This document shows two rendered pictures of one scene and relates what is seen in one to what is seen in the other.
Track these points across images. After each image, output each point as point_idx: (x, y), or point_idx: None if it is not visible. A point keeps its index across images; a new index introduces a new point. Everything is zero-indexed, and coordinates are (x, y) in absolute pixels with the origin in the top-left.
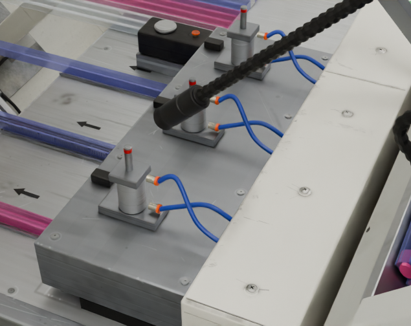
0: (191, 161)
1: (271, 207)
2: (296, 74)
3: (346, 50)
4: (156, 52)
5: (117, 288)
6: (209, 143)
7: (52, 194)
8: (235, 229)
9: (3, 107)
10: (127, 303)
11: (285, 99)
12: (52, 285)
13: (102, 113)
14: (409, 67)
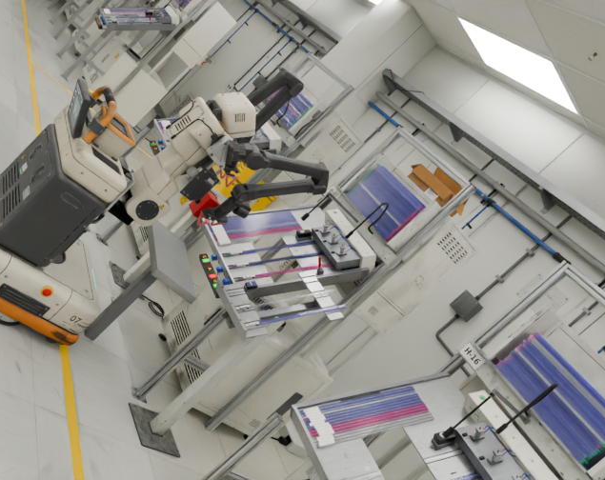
0: (338, 246)
1: (357, 245)
2: (332, 230)
3: (337, 223)
4: (302, 236)
5: (349, 263)
6: (337, 243)
7: (317, 262)
8: (357, 249)
9: None
10: (350, 265)
11: (336, 233)
12: (337, 269)
13: (305, 250)
14: (348, 222)
